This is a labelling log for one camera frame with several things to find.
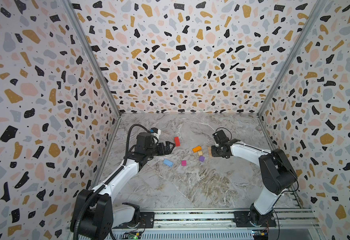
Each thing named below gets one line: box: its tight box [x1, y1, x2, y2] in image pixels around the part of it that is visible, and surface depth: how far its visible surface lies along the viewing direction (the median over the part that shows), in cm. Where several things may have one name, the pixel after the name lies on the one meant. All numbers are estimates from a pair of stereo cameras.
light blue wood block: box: [163, 158, 174, 167], surface depth 97 cm
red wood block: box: [174, 136, 181, 147], surface depth 108 cm
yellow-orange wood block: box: [192, 145, 202, 153], surface depth 102 cm
